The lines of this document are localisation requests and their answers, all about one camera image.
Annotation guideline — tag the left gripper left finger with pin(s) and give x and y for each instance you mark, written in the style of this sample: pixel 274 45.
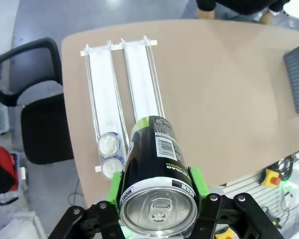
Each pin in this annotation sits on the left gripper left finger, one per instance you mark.
pixel 89 221

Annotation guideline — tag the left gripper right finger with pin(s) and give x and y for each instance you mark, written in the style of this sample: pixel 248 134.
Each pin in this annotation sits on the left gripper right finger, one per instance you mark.
pixel 234 219

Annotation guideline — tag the blue white drink can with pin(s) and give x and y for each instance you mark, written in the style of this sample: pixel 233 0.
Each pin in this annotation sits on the blue white drink can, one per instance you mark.
pixel 110 168
pixel 109 145

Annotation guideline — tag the black energy drink can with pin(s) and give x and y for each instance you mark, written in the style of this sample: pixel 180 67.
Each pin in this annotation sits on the black energy drink can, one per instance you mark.
pixel 152 161

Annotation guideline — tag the person's right forearm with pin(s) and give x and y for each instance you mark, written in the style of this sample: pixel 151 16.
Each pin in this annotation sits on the person's right forearm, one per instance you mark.
pixel 205 4

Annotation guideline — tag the person's left forearm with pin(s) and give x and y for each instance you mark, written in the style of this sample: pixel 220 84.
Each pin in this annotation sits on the person's left forearm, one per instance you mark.
pixel 277 5

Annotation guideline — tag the white can dispenser rack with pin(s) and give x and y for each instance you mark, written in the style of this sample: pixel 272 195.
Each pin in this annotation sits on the white can dispenser rack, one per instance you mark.
pixel 139 74

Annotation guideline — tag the person's left hand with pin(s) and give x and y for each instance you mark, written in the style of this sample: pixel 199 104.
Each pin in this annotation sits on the person's left hand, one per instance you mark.
pixel 266 18

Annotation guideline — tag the person's right hand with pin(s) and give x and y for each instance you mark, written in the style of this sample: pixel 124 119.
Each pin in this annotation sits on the person's right hand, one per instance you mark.
pixel 205 14

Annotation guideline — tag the yellow plastic knob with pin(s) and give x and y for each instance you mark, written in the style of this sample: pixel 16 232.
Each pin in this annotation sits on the yellow plastic knob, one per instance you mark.
pixel 224 234

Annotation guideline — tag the grey slotted mounting plate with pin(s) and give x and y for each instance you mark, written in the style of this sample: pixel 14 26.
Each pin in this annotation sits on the grey slotted mounting plate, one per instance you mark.
pixel 249 194

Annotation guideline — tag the yellow emergency stop button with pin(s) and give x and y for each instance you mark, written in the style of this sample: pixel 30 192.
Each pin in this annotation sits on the yellow emergency stop button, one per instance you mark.
pixel 270 178

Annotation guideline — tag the black office chair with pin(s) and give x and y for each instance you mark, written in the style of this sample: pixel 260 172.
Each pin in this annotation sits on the black office chair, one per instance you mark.
pixel 47 129

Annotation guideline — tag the red and black bag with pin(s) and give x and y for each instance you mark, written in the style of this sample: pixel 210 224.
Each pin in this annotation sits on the red and black bag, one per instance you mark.
pixel 0 159

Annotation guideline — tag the person's blue jeans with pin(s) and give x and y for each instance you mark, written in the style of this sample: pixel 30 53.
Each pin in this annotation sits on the person's blue jeans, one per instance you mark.
pixel 239 12

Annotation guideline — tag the person's black jacket torso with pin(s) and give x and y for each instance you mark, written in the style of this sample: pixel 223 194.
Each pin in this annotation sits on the person's black jacket torso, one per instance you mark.
pixel 239 1

